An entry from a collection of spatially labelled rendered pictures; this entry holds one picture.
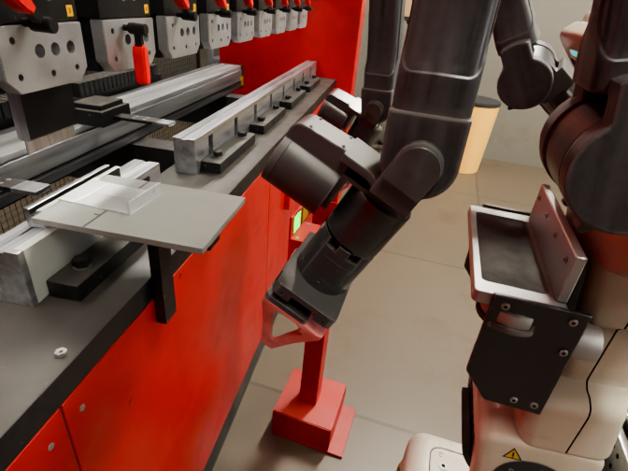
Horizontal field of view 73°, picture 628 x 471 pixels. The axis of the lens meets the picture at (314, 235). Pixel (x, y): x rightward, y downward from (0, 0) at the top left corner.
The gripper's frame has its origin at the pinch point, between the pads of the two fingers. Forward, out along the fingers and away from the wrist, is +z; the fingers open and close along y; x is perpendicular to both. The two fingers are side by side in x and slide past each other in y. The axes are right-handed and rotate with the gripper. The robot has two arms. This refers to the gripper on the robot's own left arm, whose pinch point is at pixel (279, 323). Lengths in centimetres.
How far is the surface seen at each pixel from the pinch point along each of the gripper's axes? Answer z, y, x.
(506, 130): 24, -421, 104
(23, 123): 7.9, -10.9, -43.9
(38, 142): 11.2, -13.1, -43.0
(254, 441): 99, -49, 25
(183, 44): 1, -53, -47
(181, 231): 8.8, -12.7, -18.1
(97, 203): 15.8, -14.5, -32.4
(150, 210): 12.2, -16.3, -24.9
